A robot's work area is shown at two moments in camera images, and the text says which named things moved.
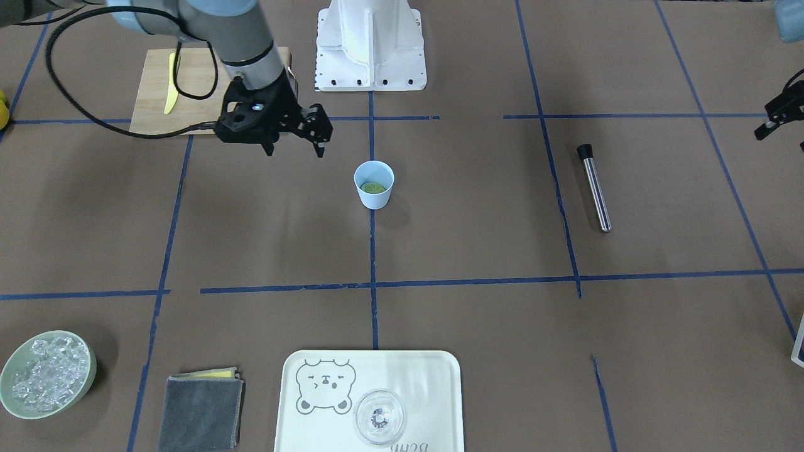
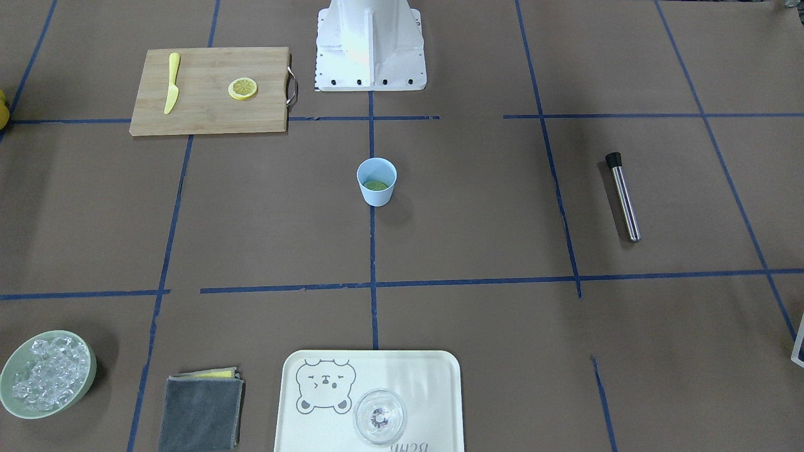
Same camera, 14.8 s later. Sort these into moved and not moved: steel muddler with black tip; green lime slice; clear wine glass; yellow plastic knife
Moved: steel muddler with black tip
Not moved: clear wine glass; green lime slice; yellow plastic knife
